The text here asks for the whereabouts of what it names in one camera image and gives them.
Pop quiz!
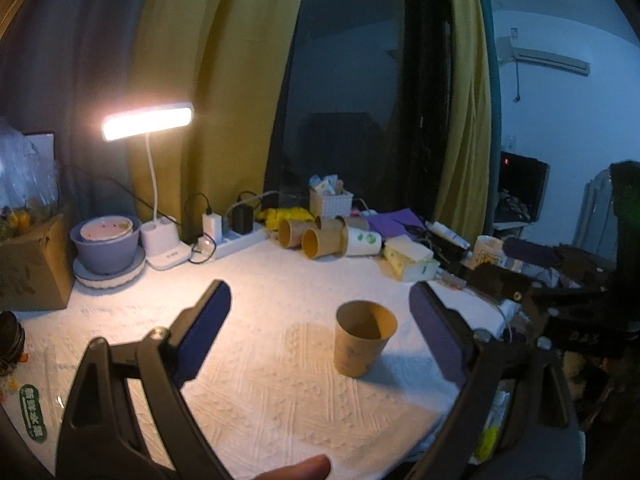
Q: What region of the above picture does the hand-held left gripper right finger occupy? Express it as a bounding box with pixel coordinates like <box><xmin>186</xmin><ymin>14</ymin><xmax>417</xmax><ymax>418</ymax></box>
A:
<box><xmin>409</xmin><ymin>281</ymin><xmax>587</xmax><ymax>480</ymax></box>

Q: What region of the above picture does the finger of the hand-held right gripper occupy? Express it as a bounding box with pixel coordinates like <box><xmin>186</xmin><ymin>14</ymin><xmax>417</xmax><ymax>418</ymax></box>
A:
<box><xmin>470</xmin><ymin>264</ymin><xmax>533</xmax><ymax>307</ymax></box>
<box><xmin>502</xmin><ymin>237</ymin><xmax>568</xmax><ymax>270</ymax></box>

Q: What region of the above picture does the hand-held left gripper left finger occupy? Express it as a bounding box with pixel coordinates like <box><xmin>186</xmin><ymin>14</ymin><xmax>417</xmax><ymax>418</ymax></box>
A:
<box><xmin>55</xmin><ymin>280</ymin><xmax>236</xmax><ymax>480</ymax></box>

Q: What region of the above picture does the white green-print paper cup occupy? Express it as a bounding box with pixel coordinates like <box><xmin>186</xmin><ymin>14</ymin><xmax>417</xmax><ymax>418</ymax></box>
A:
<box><xmin>341</xmin><ymin>225</ymin><xmax>384</xmax><ymax>257</ymax></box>

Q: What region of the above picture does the white printed mug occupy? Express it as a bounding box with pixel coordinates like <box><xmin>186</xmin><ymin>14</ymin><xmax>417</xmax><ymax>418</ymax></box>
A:
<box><xmin>467</xmin><ymin>234</ymin><xmax>504</xmax><ymax>270</ymax></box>

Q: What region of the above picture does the white tube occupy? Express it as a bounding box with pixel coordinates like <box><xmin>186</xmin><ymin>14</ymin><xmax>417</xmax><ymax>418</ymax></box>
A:
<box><xmin>430</xmin><ymin>220</ymin><xmax>471</xmax><ymax>250</ymax></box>

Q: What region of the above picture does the black monitor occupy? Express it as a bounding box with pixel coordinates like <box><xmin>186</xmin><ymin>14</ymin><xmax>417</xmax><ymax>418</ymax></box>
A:
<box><xmin>498</xmin><ymin>150</ymin><xmax>550</xmax><ymax>224</ymax></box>

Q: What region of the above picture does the white textured tablecloth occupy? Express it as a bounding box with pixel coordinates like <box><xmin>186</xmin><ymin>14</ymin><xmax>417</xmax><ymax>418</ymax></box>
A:
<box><xmin>0</xmin><ymin>236</ymin><xmax>507</xmax><ymax>480</ymax></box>

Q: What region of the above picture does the tissue pack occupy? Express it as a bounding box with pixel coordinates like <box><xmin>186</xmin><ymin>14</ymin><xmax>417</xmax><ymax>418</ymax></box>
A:
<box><xmin>382</xmin><ymin>236</ymin><xmax>441</xmax><ymax>281</ymax></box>

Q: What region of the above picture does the white power strip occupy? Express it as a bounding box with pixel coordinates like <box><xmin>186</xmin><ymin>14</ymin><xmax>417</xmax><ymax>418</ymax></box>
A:
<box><xmin>192</xmin><ymin>222</ymin><xmax>269</xmax><ymax>262</ymax></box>

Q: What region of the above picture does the white charger plug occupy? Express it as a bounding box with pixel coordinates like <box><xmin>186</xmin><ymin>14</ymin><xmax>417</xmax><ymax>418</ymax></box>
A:
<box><xmin>202</xmin><ymin>213</ymin><xmax>224</xmax><ymax>241</ymax></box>

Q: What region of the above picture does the black power adapter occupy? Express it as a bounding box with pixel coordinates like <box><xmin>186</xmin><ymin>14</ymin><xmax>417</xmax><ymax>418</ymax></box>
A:
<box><xmin>230</xmin><ymin>203</ymin><xmax>255</xmax><ymax>235</ymax></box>

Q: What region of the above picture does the pale round plate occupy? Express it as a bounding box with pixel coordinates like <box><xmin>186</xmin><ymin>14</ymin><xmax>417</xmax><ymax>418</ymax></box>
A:
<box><xmin>72</xmin><ymin>247</ymin><xmax>147</xmax><ymax>290</ymax></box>

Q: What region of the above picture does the purple cloth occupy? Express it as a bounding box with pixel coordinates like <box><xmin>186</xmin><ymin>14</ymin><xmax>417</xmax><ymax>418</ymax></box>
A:
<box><xmin>364</xmin><ymin>208</ymin><xmax>432</xmax><ymax>239</ymax></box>

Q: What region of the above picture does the purple bowl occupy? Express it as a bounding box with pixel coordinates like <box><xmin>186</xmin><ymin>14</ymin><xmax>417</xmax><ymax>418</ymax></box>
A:
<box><xmin>70</xmin><ymin>215</ymin><xmax>142</xmax><ymax>277</ymax></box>

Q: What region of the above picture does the yellow cloth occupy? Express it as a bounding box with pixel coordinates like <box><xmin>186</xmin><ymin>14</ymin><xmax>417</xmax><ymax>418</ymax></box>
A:
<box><xmin>256</xmin><ymin>207</ymin><xmax>314</xmax><ymax>234</ymax></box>

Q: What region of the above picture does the pink inner bowl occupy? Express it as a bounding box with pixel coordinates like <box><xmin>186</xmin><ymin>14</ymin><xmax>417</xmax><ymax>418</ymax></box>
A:
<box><xmin>80</xmin><ymin>216</ymin><xmax>135</xmax><ymax>244</ymax></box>

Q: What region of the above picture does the yellow curtain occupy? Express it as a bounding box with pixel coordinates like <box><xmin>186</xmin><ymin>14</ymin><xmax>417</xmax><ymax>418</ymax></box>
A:
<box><xmin>127</xmin><ymin>0</ymin><xmax>312</xmax><ymax>223</ymax></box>
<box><xmin>431</xmin><ymin>0</ymin><xmax>495</xmax><ymax>232</ymax></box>

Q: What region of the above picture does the white woven basket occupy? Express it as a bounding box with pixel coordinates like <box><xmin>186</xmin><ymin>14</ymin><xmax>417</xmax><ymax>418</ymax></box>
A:
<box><xmin>308</xmin><ymin>174</ymin><xmax>354</xmax><ymax>219</ymax></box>

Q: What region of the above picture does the cardboard box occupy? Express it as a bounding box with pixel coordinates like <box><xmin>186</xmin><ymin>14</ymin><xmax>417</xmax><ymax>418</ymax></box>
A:
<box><xmin>0</xmin><ymin>212</ymin><xmax>76</xmax><ymax>312</ymax></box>

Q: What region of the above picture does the white air conditioner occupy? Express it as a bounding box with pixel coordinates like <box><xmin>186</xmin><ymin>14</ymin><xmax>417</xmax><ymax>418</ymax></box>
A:
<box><xmin>497</xmin><ymin>44</ymin><xmax>591</xmax><ymax>77</ymax></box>

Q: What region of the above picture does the green label sticker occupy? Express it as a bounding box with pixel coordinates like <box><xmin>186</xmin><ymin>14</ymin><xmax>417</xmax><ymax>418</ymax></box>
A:
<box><xmin>18</xmin><ymin>383</ymin><xmax>49</xmax><ymax>445</ymax></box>

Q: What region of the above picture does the dark round object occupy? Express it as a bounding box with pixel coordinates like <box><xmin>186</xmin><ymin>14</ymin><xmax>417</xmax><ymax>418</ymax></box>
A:
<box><xmin>0</xmin><ymin>310</ymin><xmax>27</xmax><ymax>377</ymax></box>

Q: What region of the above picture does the white desk lamp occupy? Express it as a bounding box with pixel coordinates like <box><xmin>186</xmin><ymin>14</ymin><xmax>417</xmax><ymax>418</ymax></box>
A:
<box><xmin>101</xmin><ymin>101</ymin><xmax>195</xmax><ymax>271</ymax></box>

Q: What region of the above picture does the clear plastic bag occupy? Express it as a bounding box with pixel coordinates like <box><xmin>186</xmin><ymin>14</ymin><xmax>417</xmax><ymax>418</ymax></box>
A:
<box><xmin>0</xmin><ymin>117</ymin><xmax>63</xmax><ymax>223</ymax></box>

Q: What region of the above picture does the dark window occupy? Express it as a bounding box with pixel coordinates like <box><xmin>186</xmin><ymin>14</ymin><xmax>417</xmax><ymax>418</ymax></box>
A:
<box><xmin>264</xmin><ymin>0</ymin><xmax>455</xmax><ymax>217</ymax></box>

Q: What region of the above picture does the grey curtain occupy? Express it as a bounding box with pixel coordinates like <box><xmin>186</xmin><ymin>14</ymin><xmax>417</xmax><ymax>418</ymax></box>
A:
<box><xmin>0</xmin><ymin>0</ymin><xmax>168</xmax><ymax>221</ymax></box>

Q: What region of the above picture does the black cable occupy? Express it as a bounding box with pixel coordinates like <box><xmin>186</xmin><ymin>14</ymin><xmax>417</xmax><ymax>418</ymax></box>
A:
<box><xmin>184</xmin><ymin>192</ymin><xmax>215</xmax><ymax>248</ymax></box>

